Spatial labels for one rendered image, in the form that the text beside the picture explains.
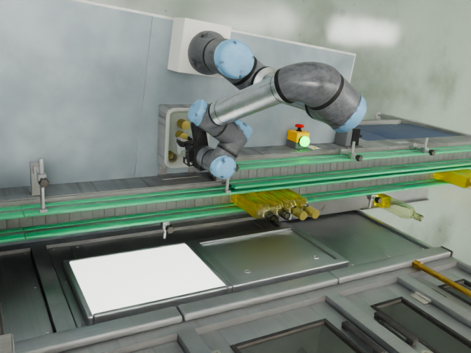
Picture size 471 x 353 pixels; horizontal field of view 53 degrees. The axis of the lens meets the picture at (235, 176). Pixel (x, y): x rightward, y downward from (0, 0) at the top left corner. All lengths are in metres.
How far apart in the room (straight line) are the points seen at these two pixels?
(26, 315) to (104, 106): 0.73
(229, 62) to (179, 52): 0.25
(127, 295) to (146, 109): 0.70
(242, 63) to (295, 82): 0.36
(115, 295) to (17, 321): 0.26
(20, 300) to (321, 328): 0.86
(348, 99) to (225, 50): 0.46
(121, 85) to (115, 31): 0.18
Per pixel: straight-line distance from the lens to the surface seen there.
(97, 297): 1.41
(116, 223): 1.64
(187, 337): 1.30
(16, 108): 1.68
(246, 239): 1.78
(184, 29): 1.69
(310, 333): 1.40
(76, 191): 1.67
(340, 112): 1.25
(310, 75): 1.20
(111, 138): 1.76
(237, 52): 1.52
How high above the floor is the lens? 2.40
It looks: 55 degrees down
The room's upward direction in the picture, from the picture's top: 121 degrees clockwise
